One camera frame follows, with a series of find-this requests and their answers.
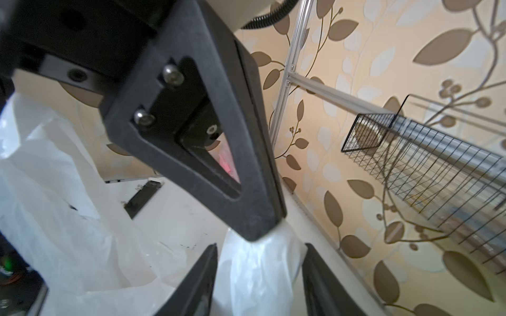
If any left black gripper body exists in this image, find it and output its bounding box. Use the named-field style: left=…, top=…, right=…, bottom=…
left=1, top=1, right=198, bottom=115

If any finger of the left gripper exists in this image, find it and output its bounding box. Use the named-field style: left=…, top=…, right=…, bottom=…
left=100, top=1, right=287, bottom=241

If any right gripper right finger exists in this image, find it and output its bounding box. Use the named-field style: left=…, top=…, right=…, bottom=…
left=302, top=243, right=366, bottom=316

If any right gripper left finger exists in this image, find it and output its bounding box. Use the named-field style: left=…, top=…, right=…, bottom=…
left=155, top=244, right=218, bottom=316

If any white printed plastic bag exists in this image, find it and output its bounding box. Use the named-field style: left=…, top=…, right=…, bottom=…
left=1, top=93, right=308, bottom=315

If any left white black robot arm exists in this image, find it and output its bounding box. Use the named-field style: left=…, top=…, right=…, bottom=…
left=1, top=1, right=296, bottom=241

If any pink plastic storage box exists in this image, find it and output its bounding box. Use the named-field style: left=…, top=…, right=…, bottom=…
left=218, top=134, right=241, bottom=183

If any rear black wire basket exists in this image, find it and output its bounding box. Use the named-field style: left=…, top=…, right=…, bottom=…
left=342, top=96, right=505, bottom=277

